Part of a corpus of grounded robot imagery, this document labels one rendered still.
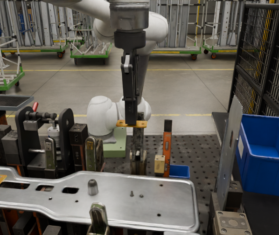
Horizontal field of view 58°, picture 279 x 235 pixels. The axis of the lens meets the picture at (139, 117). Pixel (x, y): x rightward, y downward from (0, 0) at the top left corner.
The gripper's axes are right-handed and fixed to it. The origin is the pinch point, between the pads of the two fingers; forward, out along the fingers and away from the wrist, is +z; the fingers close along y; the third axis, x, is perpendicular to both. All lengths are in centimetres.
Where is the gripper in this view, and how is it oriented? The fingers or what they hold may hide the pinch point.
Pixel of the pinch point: (131, 110)
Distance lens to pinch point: 68.1
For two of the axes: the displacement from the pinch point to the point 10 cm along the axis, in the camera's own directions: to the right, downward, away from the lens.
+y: -1.2, 4.1, -9.0
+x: 9.9, 0.5, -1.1
